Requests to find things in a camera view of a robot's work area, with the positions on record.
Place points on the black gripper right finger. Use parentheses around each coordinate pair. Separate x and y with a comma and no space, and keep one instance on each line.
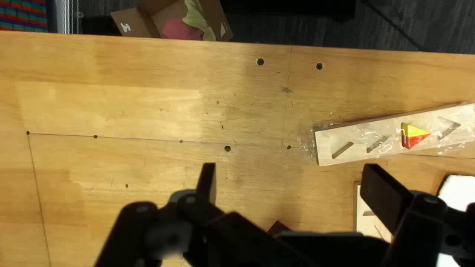
(383,195)

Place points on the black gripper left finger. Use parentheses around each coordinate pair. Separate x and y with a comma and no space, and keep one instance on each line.
(206,183)

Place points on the open cardboard box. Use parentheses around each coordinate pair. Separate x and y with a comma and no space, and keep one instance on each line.
(167,23)

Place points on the plastic-wrapped wooden puzzle board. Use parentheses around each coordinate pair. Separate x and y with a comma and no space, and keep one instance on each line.
(375,143)

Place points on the red yellow triangle piece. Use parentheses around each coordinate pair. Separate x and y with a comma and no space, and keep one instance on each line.
(411,135)

